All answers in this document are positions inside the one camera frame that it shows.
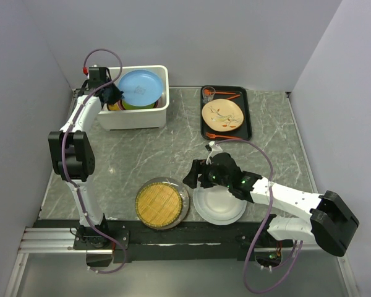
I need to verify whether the orange plastic knife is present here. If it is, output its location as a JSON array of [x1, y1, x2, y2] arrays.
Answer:
[[227, 94, 241, 100]]

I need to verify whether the aluminium frame rail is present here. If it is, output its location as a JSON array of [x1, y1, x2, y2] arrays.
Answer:
[[17, 226, 81, 254]]

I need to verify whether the clear drinking glass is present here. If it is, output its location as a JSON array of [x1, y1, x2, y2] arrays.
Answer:
[[202, 86, 216, 104]]

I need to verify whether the beige bird pattern plate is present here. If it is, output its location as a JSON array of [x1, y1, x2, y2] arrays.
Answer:
[[201, 99, 244, 132]]

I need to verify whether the yellow patterned small plate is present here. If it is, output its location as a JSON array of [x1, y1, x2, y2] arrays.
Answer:
[[107, 103, 120, 111]]

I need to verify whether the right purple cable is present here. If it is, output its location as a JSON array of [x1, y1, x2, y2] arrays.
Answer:
[[208, 139, 304, 294]]

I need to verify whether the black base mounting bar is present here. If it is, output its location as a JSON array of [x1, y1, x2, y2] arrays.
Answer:
[[70, 216, 294, 264]]

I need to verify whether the orange plastic fork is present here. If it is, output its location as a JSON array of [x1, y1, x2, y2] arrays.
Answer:
[[205, 132, 239, 139]]

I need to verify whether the red fluted plate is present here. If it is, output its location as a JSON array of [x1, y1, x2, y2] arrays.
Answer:
[[120, 98, 160, 110]]

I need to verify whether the dark brown rimmed plate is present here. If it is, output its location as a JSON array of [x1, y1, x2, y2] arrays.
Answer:
[[137, 177, 190, 230]]

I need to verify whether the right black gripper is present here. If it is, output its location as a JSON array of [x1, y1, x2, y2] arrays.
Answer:
[[183, 159, 231, 188]]

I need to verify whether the olive fluted plate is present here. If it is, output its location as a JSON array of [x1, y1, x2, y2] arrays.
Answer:
[[135, 183, 182, 228]]

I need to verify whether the blue plastic plate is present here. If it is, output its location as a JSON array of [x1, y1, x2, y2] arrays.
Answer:
[[118, 69, 164, 106]]

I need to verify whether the black serving tray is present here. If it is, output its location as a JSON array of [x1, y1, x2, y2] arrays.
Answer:
[[200, 85, 252, 140]]

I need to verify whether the cream green leaf plate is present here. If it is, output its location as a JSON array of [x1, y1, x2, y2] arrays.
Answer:
[[158, 90, 166, 108]]

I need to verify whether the white plastic bin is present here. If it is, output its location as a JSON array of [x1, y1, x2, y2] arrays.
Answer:
[[97, 65, 170, 131]]

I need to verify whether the orange plastic spoon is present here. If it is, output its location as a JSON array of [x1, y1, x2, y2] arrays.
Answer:
[[202, 88, 236, 95]]

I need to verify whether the lime green plate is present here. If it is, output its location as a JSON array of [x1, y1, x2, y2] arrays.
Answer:
[[122, 100, 156, 110]]

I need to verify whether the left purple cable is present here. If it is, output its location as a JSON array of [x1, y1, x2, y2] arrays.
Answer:
[[61, 48, 128, 275]]

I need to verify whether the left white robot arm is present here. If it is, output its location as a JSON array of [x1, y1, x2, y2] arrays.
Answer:
[[48, 66, 122, 249]]

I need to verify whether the white bottom plate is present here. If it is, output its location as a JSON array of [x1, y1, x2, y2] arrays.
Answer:
[[194, 200, 246, 226]]

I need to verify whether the purple cable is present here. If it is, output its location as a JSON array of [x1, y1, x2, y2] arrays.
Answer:
[[208, 139, 304, 294], [61, 48, 128, 275]]

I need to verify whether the white ribbed deep plate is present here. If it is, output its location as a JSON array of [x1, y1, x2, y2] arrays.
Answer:
[[193, 186, 247, 225]]

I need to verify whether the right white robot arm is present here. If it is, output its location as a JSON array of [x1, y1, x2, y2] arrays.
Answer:
[[182, 152, 359, 257]]

